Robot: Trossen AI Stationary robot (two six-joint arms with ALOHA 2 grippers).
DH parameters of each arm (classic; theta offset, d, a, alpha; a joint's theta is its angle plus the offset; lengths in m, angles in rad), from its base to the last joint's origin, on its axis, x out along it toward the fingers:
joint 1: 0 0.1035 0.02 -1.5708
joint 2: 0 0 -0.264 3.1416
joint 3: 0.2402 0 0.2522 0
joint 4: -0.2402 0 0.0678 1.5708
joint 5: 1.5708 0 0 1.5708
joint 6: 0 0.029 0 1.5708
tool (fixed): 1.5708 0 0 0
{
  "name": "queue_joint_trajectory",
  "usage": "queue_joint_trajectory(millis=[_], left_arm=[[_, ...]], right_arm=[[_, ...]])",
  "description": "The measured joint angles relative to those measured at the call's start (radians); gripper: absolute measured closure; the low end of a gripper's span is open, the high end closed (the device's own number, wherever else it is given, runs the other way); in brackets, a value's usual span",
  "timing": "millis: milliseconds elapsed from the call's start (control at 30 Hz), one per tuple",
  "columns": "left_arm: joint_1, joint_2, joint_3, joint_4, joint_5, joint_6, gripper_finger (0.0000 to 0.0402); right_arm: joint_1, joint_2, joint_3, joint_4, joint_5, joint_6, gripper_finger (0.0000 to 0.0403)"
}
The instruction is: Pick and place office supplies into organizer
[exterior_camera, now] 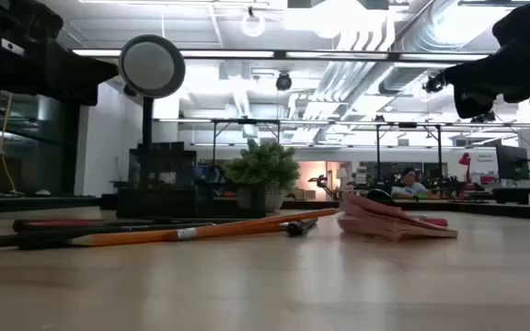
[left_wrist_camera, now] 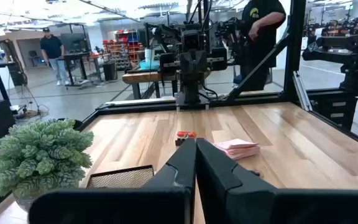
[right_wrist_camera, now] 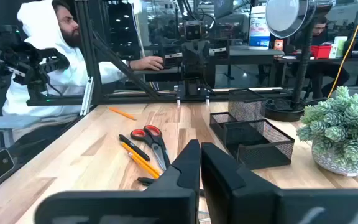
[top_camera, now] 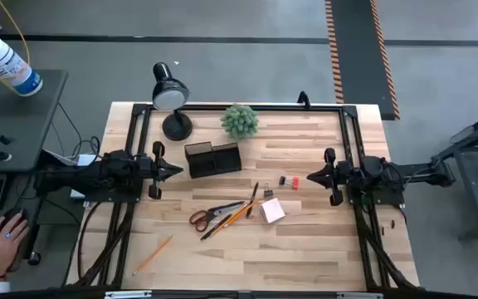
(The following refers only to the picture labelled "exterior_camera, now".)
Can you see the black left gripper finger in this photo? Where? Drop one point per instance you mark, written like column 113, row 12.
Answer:
column 90, row 80
column 85, row 64

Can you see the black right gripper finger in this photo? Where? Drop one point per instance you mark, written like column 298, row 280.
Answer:
column 483, row 66
column 476, row 86

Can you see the orange pencil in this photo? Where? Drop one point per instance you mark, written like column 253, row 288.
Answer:
column 122, row 237
column 311, row 214

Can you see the pink sticky note pad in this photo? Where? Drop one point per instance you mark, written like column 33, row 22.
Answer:
column 384, row 225

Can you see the black pen with white print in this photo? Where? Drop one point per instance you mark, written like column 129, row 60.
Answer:
column 26, row 240

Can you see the plain black pen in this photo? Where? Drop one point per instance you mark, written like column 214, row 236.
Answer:
column 299, row 227

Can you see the small background robot arm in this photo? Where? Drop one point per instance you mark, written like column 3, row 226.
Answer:
column 322, row 181

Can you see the black mesh desk organizer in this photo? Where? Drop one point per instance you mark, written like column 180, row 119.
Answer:
column 164, row 202

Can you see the black ceiling spotlight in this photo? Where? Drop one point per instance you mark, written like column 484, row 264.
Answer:
column 433, row 84

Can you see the black desk lamp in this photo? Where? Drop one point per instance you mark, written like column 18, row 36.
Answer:
column 152, row 66

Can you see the red desk lamp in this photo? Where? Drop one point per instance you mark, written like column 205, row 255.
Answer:
column 465, row 159

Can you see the black computer monitor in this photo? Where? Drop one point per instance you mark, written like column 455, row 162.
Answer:
column 512, row 163

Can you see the black background table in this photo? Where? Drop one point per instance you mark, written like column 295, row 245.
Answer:
column 522, row 193

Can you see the person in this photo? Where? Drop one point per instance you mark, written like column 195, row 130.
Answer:
column 410, row 188

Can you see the black rounded chair back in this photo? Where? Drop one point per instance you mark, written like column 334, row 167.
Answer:
column 380, row 194

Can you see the white table lamp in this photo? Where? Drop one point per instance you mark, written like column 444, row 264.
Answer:
column 342, row 172

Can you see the overhead rig beam with lights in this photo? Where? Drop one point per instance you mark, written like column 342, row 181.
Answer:
column 279, row 54

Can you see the green potted artificial plant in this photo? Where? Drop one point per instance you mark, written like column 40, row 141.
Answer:
column 262, row 165

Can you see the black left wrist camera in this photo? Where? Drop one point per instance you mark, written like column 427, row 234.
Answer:
column 16, row 18

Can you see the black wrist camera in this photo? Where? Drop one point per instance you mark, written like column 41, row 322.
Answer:
column 16, row 18
column 527, row 23

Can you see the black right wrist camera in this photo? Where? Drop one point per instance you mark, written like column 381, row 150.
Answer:
column 527, row 23

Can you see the black scaffold frame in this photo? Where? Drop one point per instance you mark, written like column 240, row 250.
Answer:
column 246, row 121
column 407, row 125

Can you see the black aluminium table frame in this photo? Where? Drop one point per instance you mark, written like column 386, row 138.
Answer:
column 499, row 210

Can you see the black ceiling camera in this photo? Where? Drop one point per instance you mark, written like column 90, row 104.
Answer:
column 283, row 83

